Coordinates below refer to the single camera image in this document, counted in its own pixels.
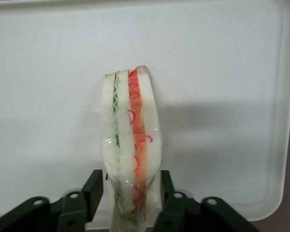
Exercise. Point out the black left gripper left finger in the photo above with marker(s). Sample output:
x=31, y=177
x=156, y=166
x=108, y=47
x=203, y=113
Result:
x=62, y=212

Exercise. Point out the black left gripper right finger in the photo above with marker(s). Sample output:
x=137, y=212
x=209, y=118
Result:
x=183, y=215

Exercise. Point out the triangle sandwich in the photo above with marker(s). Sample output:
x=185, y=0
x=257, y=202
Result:
x=125, y=135

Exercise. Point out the beige plastic tray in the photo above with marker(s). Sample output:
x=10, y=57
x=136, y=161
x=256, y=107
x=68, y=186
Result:
x=50, y=72

